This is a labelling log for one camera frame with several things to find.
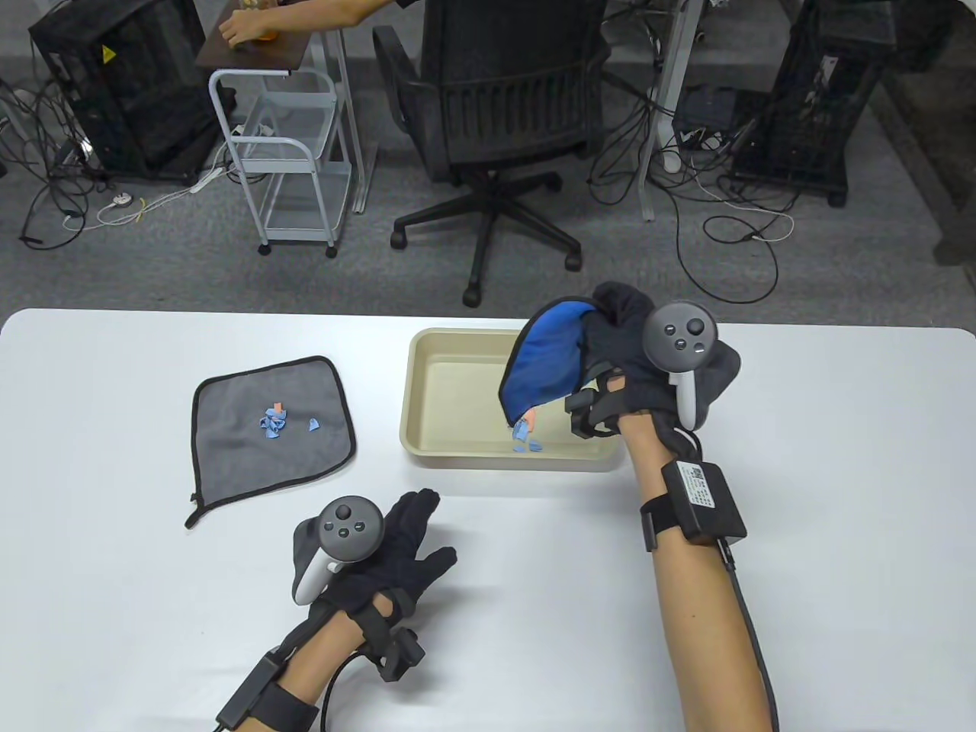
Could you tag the black computer tower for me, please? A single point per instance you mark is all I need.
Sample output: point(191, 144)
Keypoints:
point(816, 99)

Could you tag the beige plastic tray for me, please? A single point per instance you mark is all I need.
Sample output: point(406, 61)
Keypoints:
point(457, 396)

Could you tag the orange drink bottle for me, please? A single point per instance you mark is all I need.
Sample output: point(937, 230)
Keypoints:
point(268, 37)

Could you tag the white plug adapter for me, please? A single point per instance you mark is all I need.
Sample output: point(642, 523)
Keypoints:
point(120, 200)

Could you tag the person's left hand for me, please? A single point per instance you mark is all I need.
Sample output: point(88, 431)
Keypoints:
point(396, 572)

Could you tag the black tower with yellow sticker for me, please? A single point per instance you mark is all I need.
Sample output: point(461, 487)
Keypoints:
point(130, 91)

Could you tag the black wrist sensor box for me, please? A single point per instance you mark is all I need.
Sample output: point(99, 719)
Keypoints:
point(701, 499)
point(248, 690)

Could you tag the grey white controller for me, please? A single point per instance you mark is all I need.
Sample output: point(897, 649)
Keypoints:
point(347, 526)
point(679, 332)

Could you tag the black left wrist sensor box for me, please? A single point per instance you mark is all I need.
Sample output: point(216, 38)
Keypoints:
point(248, 690)

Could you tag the black right wrist sensor box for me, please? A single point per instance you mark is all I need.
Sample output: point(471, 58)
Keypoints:
point(701, 499)

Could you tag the grey white left controller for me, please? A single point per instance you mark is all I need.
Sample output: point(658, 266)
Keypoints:
point(347, 526)

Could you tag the person's right forearm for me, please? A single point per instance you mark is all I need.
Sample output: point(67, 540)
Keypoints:
point(701, 610)

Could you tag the white power strip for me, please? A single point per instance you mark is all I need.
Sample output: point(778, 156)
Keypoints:
point(207, 179)

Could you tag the grey green hand towel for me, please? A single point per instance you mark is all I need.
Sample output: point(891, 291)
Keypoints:
point(244, 450)

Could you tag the grey white right controller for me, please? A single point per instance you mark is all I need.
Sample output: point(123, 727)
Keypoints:
point(679, 332)

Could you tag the person's right hand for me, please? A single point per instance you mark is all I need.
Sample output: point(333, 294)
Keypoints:
point(618, 335)

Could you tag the white desk leg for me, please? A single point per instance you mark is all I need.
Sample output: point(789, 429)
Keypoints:
point(343, 91)
point(663, 99)

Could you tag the pile of balloon pieces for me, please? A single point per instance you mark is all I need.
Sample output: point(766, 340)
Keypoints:
point(521, 435)
point(271, 422)

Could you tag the brown wooden side table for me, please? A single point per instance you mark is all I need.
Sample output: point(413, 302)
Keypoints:
point(290, 49)

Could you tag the black box under desk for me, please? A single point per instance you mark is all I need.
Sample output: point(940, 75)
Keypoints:
point(705, 107)

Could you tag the blue grey hand towel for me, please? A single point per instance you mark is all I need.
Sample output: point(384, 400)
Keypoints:
point(541, 358)

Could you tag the black office chair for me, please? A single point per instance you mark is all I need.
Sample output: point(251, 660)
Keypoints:
point(503, 99)

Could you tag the another person's forearm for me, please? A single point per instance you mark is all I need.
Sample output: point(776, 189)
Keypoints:
point(328, 14)

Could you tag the white rolling cart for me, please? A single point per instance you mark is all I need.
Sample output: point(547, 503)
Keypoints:
point(267, 139)

